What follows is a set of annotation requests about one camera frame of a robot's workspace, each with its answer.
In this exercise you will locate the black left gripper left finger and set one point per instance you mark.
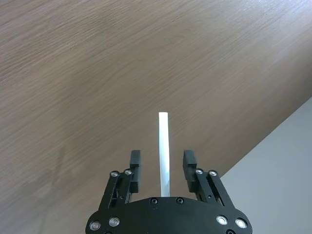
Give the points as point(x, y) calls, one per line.
point(135, 170)

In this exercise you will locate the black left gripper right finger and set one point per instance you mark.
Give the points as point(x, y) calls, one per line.
point(190, 170)

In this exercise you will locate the white plastic stick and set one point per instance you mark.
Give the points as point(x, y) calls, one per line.
point(164, 151)

